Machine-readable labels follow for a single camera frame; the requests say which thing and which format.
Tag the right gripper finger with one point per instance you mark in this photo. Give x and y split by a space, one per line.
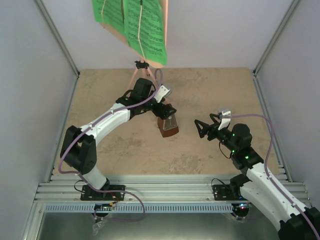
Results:
216 118
202 128

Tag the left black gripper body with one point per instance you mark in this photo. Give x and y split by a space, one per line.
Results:
157 111

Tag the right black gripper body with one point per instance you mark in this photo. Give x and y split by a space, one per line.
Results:
213 128

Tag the clear plastic metronome cover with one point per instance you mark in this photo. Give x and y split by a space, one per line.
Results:
170 123

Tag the brown wooden metronome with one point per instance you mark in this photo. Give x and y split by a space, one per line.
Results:
166 134

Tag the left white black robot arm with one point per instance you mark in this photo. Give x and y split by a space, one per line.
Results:
79 148

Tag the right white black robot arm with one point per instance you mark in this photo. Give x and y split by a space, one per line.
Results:
292 219

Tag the pink tripod music stand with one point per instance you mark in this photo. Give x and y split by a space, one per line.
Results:
142 63

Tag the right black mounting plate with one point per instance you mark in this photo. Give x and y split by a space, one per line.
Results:
224 193

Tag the black mounting plate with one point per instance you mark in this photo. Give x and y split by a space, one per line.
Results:
224 193
116 194

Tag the green sheet music right page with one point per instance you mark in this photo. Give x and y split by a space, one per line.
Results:
144 29

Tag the green sheet music page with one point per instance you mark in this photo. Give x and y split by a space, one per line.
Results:
109 12
144 29

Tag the green sheet music left page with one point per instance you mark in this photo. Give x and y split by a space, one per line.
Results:
109 12

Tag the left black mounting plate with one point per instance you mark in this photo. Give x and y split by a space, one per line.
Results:
116 194

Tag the clear plastic bag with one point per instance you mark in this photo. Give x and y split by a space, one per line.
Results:
99 223

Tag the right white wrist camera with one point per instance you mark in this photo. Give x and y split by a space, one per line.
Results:
224 117

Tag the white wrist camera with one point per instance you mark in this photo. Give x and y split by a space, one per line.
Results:
224 117
162 93

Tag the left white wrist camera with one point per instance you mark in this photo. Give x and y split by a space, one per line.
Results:
162 93

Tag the grey slotted cable duct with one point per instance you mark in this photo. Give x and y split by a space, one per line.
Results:
136 208

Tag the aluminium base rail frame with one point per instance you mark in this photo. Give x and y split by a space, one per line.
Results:
145 189

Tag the right aluminium corner post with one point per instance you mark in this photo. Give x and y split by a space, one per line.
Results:
277 35

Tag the aluminium corner post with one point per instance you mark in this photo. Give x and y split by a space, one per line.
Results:
277 35
56 35

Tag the left aluminium corner post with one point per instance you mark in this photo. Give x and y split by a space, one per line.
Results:
56 35

